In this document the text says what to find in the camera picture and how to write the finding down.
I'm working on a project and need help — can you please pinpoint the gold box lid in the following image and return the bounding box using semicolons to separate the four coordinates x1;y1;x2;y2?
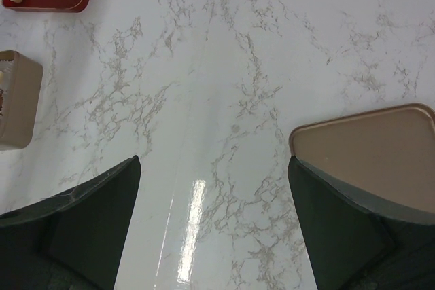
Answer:
289;103;434;213

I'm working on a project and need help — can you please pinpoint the gold chocolate box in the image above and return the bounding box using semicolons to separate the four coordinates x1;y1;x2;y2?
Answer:
1;50;44;151

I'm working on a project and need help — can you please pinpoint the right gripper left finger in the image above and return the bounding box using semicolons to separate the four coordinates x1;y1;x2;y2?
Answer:
1;156;141;289

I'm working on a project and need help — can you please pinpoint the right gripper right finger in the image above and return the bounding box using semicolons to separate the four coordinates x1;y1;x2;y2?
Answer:
288;156;434;289

